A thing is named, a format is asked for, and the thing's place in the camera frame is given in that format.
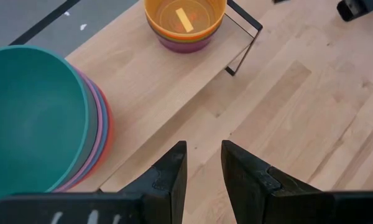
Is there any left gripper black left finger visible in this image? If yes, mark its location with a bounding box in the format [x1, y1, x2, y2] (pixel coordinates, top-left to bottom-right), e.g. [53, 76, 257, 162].
[0, 140, 188, 224]

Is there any small yellow translucent bowl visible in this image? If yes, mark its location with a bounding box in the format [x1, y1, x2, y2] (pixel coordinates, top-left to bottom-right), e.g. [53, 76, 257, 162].
[144, 0, 228, 40]

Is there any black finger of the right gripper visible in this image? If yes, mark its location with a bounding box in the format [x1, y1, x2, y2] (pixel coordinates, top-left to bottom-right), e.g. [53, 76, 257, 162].
[337, 0, 373, 22]

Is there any large pink plastic bowl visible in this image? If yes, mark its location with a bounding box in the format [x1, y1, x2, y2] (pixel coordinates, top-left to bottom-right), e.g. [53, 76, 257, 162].
[54, 70, 104, 193]

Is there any wooden shelf with black legs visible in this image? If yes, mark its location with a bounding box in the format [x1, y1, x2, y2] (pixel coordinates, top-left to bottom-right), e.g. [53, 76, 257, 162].
[65, 0, 264, 194]

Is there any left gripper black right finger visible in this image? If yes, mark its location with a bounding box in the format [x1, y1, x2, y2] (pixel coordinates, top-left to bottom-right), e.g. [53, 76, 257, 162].
[221, 139, 373, 224]

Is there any large teal plastic bowl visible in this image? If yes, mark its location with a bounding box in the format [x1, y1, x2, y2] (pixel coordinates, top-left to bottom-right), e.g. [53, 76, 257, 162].
[0, 45, 99, 208]

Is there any large blue plastic bowl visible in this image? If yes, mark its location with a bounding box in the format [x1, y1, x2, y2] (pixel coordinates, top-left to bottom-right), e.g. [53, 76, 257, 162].
[62, 77, 109, 190]

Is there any large red plastic bowl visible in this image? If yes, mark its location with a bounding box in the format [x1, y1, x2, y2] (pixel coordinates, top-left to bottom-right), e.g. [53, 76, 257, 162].
[71, 86, 115, 184]

